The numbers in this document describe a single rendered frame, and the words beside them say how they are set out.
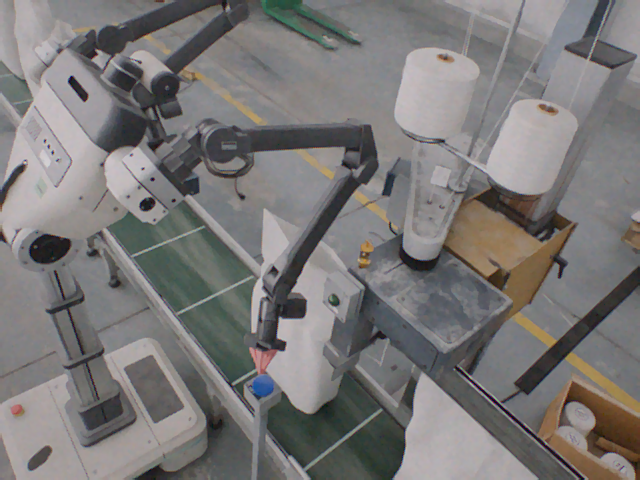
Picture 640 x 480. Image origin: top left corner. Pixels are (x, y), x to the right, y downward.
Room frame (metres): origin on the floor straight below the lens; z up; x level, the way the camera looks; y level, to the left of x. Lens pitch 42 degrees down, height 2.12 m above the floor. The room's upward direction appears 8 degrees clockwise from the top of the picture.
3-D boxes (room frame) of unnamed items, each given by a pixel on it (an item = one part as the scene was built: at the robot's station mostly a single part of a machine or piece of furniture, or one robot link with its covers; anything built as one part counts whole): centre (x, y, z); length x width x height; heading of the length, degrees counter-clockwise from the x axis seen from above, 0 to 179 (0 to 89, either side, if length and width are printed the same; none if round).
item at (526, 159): (0.96, -0.40, 1.61); 0.15 x 0.14 x 0.17; 46
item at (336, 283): (0.77, -0.07, 1.29); 0.08 x 0.05 x 0.09; 46
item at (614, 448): (1.23, -1.48, 0.03); 0.18 x 0.05 x 0.05; 69
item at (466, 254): (0.93, -0.32, 1.26); 0.22 x 0.05 x 0.16; 46
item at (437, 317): (0.80, -0.25, 1.21); 0.30 x 0.25 x 0.30; 46
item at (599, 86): (1.13, -0.53, 0.88); 0.12 x 0.11 x 1.74; 136
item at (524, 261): (1.06, -0.47, 1.18); 0.34 x 0.25 x 0.31; 136
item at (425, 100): (1.14, -0.22, 1.61); 0.17 x 0.17 x 0.17
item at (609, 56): (1.13, -0.53, 1.76); 0.12 x 0.11 x 0.01; 136
